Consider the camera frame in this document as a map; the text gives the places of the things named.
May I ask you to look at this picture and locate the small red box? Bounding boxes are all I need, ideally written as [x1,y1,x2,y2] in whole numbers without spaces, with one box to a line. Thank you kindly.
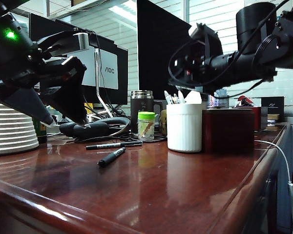
[251,106,269,132]

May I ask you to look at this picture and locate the clear water bottle blue label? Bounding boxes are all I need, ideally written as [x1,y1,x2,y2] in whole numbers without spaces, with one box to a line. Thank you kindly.
[207,89,229,109]

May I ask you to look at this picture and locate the gold and black tin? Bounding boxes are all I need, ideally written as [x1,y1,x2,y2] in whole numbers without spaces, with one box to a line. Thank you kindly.
[267,114,281,127]

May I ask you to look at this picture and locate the dark drink bottle white cap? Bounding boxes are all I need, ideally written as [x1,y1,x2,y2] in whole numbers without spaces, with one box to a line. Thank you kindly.
[33,117,48,144]

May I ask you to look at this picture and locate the dark mug steel lid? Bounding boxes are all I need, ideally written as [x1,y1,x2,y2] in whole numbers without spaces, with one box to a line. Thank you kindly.
[130,90,167,134]

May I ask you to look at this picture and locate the red and black ornament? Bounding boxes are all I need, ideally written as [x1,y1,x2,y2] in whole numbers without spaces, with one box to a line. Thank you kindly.
[235,95,256,108]

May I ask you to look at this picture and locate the white ribbed pen holder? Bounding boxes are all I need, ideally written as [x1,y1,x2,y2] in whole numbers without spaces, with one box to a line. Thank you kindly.
[166,103,203,154]

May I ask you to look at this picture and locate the dark red wooden box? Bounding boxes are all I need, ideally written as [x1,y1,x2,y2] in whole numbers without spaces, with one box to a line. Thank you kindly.
[201,108,256,154]

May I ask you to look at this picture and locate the clear jar green lid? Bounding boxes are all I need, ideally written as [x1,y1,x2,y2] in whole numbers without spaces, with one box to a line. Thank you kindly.
[137,111,156,142]

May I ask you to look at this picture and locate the yellowish figurine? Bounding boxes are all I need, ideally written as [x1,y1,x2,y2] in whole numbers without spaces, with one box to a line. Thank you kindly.
[159,109,168,136]

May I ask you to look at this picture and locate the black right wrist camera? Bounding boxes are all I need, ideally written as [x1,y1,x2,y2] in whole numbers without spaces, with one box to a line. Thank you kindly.
[189,23,223,60]

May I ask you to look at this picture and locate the white charging cable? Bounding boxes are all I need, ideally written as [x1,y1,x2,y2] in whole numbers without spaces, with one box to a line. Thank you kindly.
[254,139,293,234]

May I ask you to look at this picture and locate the black wire coaster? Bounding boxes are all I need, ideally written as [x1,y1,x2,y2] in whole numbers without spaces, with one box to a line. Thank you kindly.
[119,131,167,143]

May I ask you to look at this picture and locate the white tissue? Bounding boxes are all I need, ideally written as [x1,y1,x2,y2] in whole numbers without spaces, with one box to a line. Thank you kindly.
[184,90,203,105]

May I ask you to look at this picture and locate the black AOC monitor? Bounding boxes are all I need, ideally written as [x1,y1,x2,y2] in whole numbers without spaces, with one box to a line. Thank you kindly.
[28,13,129,106]

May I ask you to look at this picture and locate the large black monitor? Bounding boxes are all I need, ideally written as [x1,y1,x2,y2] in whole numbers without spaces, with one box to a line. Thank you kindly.
[136,0,198,95]

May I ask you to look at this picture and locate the thin black marker pen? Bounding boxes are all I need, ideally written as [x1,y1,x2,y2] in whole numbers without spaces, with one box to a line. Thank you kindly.
[85,141,144,151]

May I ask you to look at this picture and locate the black box with logo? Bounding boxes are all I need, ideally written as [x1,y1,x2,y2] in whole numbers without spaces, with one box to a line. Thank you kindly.
[260,96,285,123]

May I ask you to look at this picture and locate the black monitor webcam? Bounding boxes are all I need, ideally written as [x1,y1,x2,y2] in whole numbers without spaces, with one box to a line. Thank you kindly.
[89,31,101,47]

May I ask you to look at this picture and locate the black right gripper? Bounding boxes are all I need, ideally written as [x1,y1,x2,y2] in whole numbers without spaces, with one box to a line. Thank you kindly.
[168,41,212,95]

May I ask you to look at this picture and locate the white power strip with plugs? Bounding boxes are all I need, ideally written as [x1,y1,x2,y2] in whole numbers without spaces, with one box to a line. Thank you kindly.
[46,107,64,134]

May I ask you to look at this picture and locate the black headphones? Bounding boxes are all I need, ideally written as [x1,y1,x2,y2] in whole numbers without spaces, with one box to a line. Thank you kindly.
[59,117,132,141]

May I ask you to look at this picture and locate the white ribbed thermos jug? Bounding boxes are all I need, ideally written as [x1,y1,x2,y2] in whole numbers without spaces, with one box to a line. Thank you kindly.
[0,97,40,156]

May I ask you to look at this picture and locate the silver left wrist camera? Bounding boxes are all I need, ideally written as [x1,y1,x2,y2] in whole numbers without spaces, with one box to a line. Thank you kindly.
[36,31,90,59]

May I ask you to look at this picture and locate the short thick black marker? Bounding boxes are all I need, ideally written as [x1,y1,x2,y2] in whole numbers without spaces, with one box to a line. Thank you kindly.
[97,147,126,169]

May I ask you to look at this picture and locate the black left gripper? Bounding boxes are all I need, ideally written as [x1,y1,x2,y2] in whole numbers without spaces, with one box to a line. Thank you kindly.
[0,56,91,128]

